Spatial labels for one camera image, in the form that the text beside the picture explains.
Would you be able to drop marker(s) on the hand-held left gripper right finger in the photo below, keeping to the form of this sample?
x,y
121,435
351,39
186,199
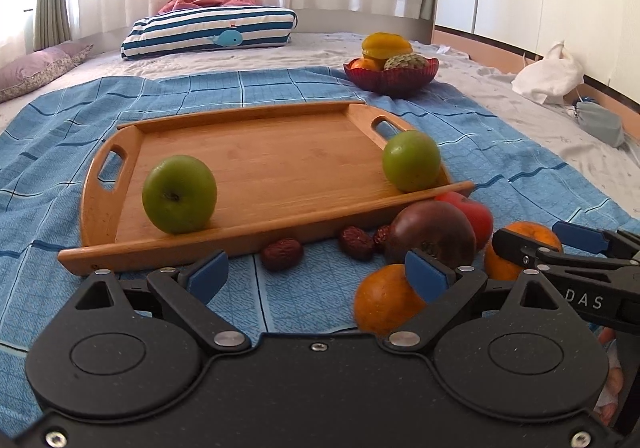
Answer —
x,y
425,278

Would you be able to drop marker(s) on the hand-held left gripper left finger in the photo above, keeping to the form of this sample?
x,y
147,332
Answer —
x,y
207,275

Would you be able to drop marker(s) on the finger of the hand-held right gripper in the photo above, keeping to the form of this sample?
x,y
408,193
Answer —
x,y
580,235
515,245

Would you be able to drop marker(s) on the orange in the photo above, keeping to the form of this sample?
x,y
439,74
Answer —
x,y
535,233
380,303

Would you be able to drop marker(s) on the red tomato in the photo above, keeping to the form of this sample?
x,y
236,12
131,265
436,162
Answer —
x,y
477,220

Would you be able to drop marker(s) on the red date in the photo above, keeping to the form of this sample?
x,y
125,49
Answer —
x,y
382,237
281,255
356,244

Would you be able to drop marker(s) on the wooden tray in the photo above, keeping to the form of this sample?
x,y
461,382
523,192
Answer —
x,y
260,167

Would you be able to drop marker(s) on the person's right hand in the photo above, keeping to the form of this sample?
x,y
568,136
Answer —
x,y
612,378

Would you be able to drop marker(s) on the dark purple round fruit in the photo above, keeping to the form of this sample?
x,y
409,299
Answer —
x,y
430,228

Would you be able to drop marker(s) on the grey-blue pouch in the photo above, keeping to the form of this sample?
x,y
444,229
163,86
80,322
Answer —
x,y
600,122

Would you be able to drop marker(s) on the red glass bowl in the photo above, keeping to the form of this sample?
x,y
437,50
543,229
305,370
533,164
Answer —
x,y
392,80

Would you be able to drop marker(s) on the blue checked blanket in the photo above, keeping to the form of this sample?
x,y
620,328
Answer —
x,y
300,87

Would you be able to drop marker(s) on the green custard apple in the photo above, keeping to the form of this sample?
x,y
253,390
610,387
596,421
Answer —
x,y
407,61

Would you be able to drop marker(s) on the small orange fruit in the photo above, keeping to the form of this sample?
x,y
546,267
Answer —
x,y
365,64

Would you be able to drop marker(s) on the yellow starfruit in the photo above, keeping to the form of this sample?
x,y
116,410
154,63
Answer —
x,y
386,45

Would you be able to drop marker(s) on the striped whale pillow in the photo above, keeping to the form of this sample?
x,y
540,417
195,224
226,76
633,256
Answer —
x,y
210,27

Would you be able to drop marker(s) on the beige bed sheet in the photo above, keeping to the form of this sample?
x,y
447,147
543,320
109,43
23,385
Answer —
x,y
320,52

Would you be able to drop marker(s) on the grey curved ledge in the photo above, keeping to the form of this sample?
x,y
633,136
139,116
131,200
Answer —
x,y
365,22

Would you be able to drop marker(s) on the purple floral pillow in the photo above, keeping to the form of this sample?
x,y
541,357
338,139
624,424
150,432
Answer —
x,y
35,67

